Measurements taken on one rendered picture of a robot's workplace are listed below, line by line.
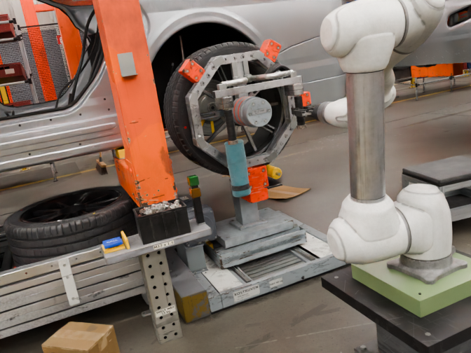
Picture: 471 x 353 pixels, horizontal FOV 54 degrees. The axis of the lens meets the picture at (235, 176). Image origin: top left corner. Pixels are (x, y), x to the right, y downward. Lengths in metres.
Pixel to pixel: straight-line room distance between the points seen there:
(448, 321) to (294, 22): 1.92
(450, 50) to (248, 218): 2.59
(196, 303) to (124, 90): 0.97
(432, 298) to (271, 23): 1.81
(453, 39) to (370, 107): 3.10
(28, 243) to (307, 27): 1.91
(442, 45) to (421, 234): 3.08
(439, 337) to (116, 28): 1.55
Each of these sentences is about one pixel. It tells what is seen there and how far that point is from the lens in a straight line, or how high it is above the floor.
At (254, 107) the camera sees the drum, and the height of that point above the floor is 0.88.
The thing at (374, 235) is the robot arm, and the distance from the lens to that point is 1.39.
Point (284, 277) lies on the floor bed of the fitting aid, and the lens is 2.26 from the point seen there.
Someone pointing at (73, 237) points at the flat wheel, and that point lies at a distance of 2.21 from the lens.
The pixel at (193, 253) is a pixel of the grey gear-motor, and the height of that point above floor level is 0.18.
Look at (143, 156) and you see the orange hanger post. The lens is 1.97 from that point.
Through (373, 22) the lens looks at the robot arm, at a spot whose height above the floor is 1.13.
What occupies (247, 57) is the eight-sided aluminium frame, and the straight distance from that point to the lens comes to 2.21.
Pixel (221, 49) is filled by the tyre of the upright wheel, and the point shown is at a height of 1.15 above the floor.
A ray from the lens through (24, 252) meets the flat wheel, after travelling 2.35.
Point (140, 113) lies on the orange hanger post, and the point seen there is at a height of 0.94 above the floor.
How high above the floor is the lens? 1.09
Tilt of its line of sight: 14 degrees down
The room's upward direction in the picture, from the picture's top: 9 degrees counter-clockwise
